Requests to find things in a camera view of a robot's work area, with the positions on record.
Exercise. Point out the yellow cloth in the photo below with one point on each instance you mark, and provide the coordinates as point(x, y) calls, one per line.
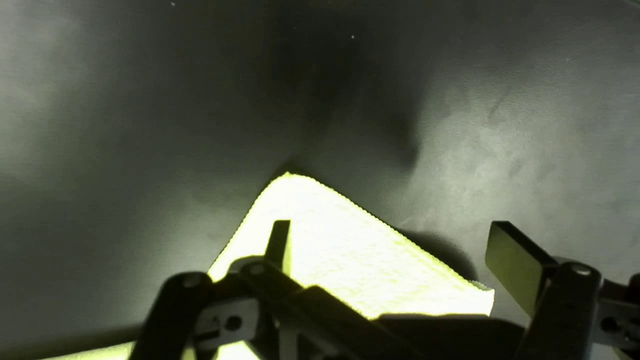
point(347, 252)

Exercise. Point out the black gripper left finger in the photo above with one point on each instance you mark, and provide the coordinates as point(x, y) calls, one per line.
point(267, 313)

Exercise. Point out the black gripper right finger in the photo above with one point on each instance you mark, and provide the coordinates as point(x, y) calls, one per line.
point(552, 300)

